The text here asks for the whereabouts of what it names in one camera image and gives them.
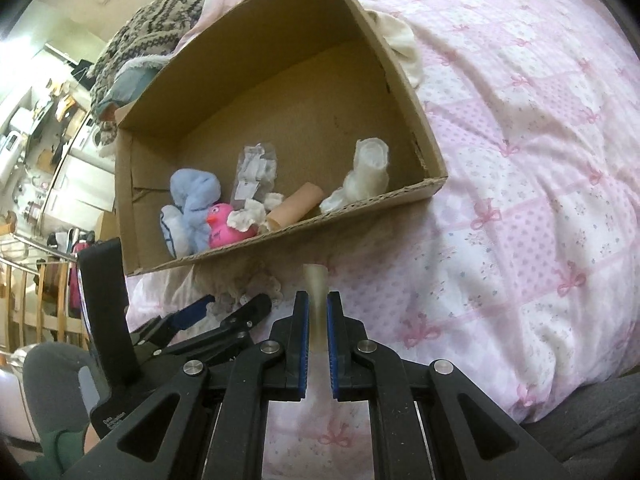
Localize white kitchen cabinets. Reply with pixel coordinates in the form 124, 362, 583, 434
38, 115, 115, 235

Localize pink patterned bed quilt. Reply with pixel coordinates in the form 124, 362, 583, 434
127, 0, 639, 479

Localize grey trouser leg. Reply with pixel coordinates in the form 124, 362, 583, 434
22, 341, 108, 479

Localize white cloth behind box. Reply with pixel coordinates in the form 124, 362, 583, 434
367, 9, 424, 89

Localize blue fluffy whale sock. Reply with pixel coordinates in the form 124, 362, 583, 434
160, 168, 221, 259

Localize cream ruffled scrunchie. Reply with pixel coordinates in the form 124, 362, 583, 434
227, 192, 284, 233

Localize wooden chair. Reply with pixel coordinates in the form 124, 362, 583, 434
1, 236, 89, 353

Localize patterned knit blanket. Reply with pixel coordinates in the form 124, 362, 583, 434
89, 0, 205, 116

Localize brown cardboard box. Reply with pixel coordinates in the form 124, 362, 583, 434
115, 0, 447, 274

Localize clear plastic packet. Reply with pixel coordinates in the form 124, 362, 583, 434
231, 143, 278, 208

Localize beige tan sock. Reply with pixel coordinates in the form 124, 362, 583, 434
266, 182, 324, 232
300, 262, 331, 401

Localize pink rubber duck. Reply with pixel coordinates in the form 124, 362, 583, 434
206, 203, 257, 249

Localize teal cushion with orange stripe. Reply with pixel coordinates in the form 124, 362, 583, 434
96, 66, 160, 122

